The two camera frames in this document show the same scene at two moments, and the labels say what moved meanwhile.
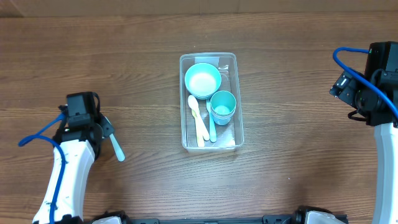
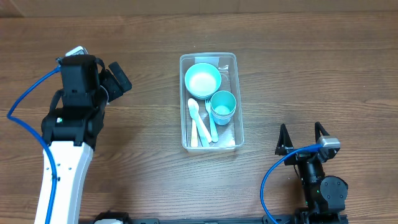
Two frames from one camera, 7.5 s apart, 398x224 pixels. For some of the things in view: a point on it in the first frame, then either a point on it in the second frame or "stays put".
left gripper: [106, 126] → [112, 84]
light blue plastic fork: [212, 137] stays put
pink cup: [222, 115] stays put
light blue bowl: [203, 81] stays put
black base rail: [303, 215] stays put
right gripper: [346, 89] → [283, 144]
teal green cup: [222, 106] stays put
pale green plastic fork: [119, 150] → [204, 142]
